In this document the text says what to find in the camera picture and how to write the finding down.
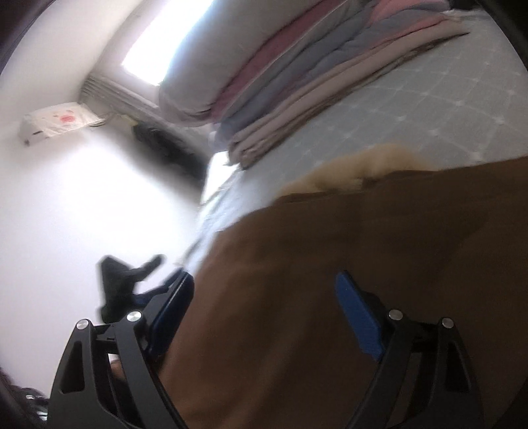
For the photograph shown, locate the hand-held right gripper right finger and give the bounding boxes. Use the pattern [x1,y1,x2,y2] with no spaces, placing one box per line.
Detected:
[334,270,485,429]

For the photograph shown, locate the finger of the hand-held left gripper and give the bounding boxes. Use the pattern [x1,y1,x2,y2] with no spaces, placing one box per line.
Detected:
[132,272,184,309]

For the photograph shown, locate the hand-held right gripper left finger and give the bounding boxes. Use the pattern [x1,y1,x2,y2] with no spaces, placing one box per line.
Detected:
[47,270,195,429]

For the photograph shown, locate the brown jacket with fleece collar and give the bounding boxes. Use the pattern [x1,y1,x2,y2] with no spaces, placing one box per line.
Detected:
[159,142,528,429]

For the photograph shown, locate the black garment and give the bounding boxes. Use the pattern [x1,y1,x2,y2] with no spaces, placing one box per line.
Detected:
[132,123,209,182]

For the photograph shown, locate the grey ribbed radiator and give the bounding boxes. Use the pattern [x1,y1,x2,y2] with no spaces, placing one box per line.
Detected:
[80,74,162,121]

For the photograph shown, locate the bed with pale checked sheet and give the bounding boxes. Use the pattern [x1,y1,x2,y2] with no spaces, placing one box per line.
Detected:
[181,8,528,265]

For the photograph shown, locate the stack of folded blankets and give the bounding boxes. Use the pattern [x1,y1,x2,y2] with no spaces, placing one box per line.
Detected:
[158,0,471,171]

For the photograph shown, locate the bright window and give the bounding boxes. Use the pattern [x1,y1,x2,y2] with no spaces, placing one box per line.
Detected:
[121,0,216,88]

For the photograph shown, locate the white wall air conditioner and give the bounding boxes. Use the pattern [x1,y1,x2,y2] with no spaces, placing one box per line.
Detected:
[18,101,105,146]

